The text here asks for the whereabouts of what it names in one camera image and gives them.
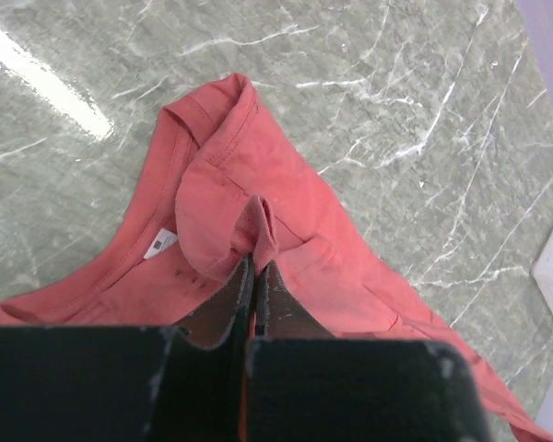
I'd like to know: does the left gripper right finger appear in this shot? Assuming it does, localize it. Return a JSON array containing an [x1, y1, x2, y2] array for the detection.
[[244, 263, 491, 441]]

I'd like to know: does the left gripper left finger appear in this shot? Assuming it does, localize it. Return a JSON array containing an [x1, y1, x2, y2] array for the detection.
[[0, 258, 254, 441]]

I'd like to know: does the salmon pink t shirt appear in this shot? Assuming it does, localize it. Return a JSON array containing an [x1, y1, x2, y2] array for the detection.
[[0, 74, 551, 441]]

